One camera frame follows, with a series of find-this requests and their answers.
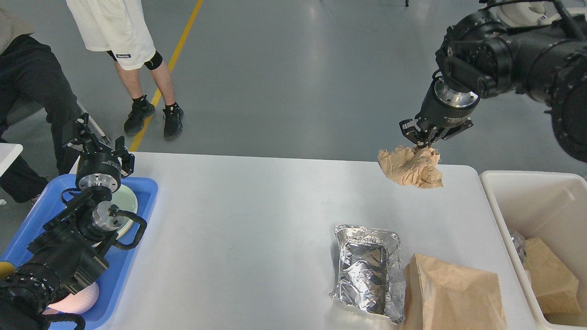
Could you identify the pink ceramic mug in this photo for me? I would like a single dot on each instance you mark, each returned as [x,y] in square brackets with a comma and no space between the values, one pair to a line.
[76,303]

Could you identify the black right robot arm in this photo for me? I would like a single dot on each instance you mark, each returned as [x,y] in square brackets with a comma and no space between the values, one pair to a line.
[481,58]

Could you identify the person in white shorts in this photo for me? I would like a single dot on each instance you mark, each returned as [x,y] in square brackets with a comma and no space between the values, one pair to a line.
[118,28]

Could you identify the brown paper bag in bin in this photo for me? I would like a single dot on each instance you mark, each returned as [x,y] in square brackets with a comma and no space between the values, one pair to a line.
[555,287]

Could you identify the brown paper ball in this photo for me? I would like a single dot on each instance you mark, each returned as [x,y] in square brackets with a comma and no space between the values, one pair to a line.
[412,167]

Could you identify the white plastic bin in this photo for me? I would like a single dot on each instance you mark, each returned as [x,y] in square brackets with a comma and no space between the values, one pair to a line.
[553,207]

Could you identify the green ceramic plate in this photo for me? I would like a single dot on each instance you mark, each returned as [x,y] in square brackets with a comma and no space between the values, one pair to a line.
[125,199]

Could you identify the white chair near person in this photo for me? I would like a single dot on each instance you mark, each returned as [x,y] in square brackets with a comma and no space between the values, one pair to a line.
[92,125]

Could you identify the silver foil bag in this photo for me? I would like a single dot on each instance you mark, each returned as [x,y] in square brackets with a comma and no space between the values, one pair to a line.
[370,276]

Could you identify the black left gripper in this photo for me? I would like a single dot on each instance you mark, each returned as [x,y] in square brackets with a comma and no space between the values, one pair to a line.
[97,166]

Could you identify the white office chair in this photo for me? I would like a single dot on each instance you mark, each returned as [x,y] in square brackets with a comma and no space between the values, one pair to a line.
[526,14]

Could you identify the person in cream sweater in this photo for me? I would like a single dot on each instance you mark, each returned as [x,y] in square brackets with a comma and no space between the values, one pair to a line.
[29,68]

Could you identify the dark green ceramic mug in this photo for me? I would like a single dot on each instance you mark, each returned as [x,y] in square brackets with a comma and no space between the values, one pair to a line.
[6,269]

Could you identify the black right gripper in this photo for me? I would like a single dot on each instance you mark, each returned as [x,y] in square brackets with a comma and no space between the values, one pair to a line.
[444,113]

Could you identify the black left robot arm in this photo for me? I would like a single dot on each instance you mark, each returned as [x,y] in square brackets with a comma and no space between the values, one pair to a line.
[70,254]

